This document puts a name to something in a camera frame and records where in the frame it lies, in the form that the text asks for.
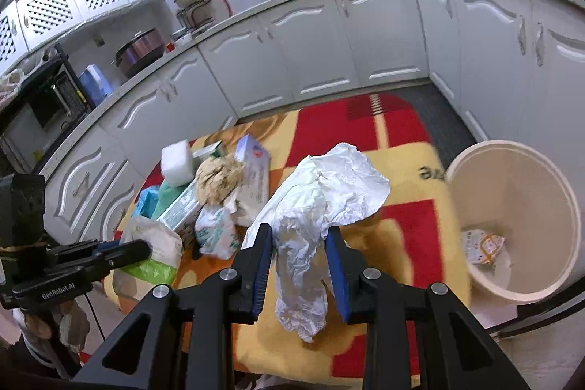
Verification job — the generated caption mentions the beige green plastic bag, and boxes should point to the beige green plastic bag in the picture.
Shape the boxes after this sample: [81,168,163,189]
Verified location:
[112,214,184,287]

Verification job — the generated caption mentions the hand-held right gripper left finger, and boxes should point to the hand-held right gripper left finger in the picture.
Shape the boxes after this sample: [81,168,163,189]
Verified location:
[68,224,275,390]

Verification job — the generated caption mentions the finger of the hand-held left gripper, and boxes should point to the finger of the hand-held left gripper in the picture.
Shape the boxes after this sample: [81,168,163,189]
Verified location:
[93,238,153,278]

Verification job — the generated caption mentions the wire dish rack with bowl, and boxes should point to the wire dish rack with bowl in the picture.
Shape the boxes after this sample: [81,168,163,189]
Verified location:
[174,0,216,35]

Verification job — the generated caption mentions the black microwave oven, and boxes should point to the black microwave oven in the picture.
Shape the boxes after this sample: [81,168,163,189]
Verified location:
[0,60,93,164]

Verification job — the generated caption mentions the red yellow printed blanket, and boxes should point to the red yellow printed blanket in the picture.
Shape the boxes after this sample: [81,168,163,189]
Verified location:
[104,92,472,382]

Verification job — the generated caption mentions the blue box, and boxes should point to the blue box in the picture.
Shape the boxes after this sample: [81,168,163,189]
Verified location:
[78,65,113,108]

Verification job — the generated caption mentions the white sponge block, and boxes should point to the white sponge block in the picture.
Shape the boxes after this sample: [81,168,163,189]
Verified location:
[160,139,196,185]

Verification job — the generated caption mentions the white orange wrapper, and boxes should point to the white orange wrapper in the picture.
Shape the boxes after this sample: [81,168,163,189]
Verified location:
[460,228,506,266]

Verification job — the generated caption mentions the crumpled brown paper ball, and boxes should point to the crumpled brown paper ball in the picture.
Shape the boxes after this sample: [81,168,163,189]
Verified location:
[196,155,246,206]

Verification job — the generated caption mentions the white kitchen base cabinets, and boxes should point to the white kitchen base cabinets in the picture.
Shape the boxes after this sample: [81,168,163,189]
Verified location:
[43,0,585,245]

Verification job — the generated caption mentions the crumpled white green packet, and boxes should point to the crumpled white green packet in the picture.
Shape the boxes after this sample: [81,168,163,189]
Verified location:
[194,204,241,261]

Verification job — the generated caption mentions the cream round waste bin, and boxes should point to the cream round waste bin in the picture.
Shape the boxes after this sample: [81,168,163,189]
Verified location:
[445,139,578,307]

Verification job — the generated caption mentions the copper rice cooker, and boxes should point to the copper rice cooker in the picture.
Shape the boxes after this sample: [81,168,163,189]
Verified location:
[114,29,166,79]

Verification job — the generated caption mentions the white plastic bag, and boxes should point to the white plastic bag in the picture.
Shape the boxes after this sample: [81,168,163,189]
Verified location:
[241,142,392,343]

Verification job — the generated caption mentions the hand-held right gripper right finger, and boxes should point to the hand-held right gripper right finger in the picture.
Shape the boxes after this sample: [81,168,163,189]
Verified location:
[324,226,532,390]

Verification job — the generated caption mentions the light blue packet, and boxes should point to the light blue packet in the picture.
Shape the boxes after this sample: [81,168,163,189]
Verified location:
[133,186,161,218]

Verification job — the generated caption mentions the white medicine box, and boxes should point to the white medicine box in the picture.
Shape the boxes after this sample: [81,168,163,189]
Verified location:
[232,133,272,227]

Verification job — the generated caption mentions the long green white box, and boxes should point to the long green white box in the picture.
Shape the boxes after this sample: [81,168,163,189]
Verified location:
[154,179,203,236]

